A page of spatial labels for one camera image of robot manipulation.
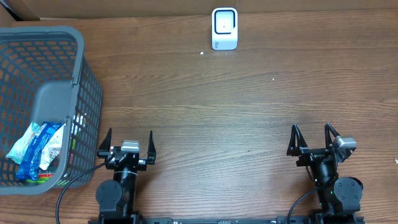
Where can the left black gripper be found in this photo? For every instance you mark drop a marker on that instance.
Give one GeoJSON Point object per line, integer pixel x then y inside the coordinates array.
{"type": "Point", "coordinates": [103, 152]}

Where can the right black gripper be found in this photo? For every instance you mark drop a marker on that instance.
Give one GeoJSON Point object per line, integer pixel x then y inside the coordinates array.
{"type": "Point", "coordinates": [310, 154]}

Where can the green red snack packet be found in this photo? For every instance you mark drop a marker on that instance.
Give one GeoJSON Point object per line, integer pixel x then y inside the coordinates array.
{"type": "Point", "coordinates": [42, 178]}

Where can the blue snack packet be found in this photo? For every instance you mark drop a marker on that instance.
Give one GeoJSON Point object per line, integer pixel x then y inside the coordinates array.
{"type": "Point", "coordinates": [29, 166]}

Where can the mint green wipes packet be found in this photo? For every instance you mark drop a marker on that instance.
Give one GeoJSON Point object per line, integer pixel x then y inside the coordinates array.
{"type": "Point", "coordinates": [18, 150]}

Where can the white bamboo cream tube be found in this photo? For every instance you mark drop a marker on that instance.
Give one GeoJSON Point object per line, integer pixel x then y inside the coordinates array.
{"type": "Point", "coordinates": [52, 149]}

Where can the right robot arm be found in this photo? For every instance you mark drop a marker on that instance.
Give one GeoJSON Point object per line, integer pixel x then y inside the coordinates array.
{"type": "Point", "coordinates": [339, 197]}

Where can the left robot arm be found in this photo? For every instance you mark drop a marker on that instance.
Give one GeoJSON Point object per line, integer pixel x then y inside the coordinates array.
{"type": "Point", "coordinates": [116, 196]}

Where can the white barcode scanner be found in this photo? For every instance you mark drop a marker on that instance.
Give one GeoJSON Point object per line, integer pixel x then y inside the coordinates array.
{"type": "Point", "coordinates": [224, 28]}

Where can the grey plastic mesh basket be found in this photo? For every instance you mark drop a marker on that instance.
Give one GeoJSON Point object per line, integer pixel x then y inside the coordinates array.
{"type": "Point", "coordinates": [45, 77]}

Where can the brown cardboard backboard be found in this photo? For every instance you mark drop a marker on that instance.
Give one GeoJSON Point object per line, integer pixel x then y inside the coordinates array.
{"type": "Point", "coordinates": [88, 9]}

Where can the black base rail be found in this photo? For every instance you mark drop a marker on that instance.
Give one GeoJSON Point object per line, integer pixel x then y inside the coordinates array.
{"type": "Point", "coordinates": [276, 220]}

